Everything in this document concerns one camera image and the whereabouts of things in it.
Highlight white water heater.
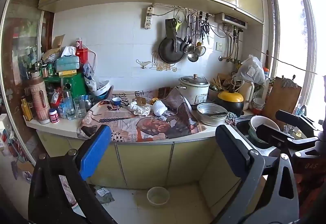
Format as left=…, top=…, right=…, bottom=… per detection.
left=214, top=12, right=248, bottom=29

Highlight bundle of chopsticks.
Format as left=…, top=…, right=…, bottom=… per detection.
left=209, top=74, right=230, bottom=97

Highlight black pot with yellow lid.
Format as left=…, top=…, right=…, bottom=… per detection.
left=217, top=89, right=245, bottom=117

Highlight wooden cutting board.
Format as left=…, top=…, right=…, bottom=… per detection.
left=262, top=76, right=302, bottom=126

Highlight blue printed plastic bag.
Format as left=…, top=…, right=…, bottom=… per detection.
left=83, top=62, right=98, bottom=92

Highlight clear glass bottle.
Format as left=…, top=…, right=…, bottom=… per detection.
left=62, top=90, right=76, bottom=120

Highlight white red label pill bottle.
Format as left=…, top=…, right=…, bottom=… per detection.
left=49, top=109, right=60, bottom=124

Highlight window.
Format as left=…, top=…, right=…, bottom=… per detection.
left=265, top=0, right=326, bottom=119

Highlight yellow-green base cabinet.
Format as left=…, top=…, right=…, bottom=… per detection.
left=36, top=129, right=255, bottom=214

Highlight metal steamer pan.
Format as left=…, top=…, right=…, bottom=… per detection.
left=196, top=102, right=228, bottom=126

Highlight metal mesh strainer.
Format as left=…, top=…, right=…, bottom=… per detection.
left=196, top=41, right=206, bottom=57

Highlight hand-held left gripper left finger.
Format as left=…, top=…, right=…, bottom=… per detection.
left=28, top=125, right=118, bottom=224

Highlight teal tissue box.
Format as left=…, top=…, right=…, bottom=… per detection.
left=55, top=46, right=81, bottom=72

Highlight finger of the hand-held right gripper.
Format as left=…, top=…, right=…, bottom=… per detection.
left=276, top=110, right=321, bottom=136
left=255, top=124, right=320, bottom=149

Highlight red tin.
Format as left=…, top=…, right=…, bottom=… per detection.
left=75, top=38, right=88, bottom=65

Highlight dark flat utensil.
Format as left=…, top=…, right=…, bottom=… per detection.
left=202, top=111, right=227, bottom=117

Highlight wall faucet with pipes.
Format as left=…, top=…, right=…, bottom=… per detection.
left=218, top=28, right=242, bottom=64

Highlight yellow oil bottle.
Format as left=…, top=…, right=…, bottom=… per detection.
left=21, top=98, right=33, bottom=122

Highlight stack of small bowls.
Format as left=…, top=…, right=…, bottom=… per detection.
left=252, top=98, right=266, bottom=115

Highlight white rice cooker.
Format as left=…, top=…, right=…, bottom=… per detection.
left=178, top=74, right=211, bottom=106

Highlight dark hanging cleaver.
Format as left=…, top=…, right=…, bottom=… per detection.
left=165, top=18, right=178, bottom=52

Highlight hanging scissors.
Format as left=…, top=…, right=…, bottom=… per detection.
left=201, top=19, right=211, bottom=45

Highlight white plastic jug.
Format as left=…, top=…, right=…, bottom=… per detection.
left=241, top=81, right=255, bottom=110

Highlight person's right forearm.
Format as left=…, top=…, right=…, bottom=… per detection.
left=297, top=177, right=326, bottom=212

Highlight green box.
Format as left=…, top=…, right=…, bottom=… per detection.
left=44, top=73, right=88, bottom=97

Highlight grey floor rag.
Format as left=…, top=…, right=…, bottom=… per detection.
left=94, top=186, right=115, bottom=204

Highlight white tissue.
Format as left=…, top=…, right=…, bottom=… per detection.
left=128, top=102, right=151, bottom=116

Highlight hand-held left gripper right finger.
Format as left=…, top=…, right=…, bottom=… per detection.
left=215, top=124, right=300, bottom=224

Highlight patterned thermos flask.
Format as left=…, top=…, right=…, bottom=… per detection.
left=29, top=76, right=51, bottom=124

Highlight glass sliding door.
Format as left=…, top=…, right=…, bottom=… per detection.
left=0, top=0, right=55, bottom=163

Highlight white round bin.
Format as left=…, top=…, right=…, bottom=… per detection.
left=147, top=186, right=170, bottom=208

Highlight metal hanging rail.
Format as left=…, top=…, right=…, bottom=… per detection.
left=152, top=3, right=213, bottom=17

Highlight white foam fruit net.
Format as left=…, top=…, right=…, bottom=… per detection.
left=152, top=100, right=167, bottom=115

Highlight printed newspaper sheet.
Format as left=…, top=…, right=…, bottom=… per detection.
left=76, top=88, right=207, bottom=142

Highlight clear drinking glass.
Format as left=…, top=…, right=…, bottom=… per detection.
left=73, top=96, right=87, bottom=119

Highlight white power strip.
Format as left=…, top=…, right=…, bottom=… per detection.
left=144, top=6, right=155, bottom=30

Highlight white plastic bag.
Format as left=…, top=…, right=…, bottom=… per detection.
left=236, top=54, right=267, bottom=86

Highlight blue and white stacked bowls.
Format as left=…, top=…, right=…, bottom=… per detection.
left=90, top=81, right=114, bottom=101

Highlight white bowl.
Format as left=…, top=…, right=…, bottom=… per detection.
left=248, top=115, right=281, bottom=143

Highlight black hanging wok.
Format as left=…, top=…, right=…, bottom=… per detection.
left=159, top=38, right=186, bottom=64

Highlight metal ladle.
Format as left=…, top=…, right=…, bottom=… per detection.
left=188, top=16, right=199, bottom=63

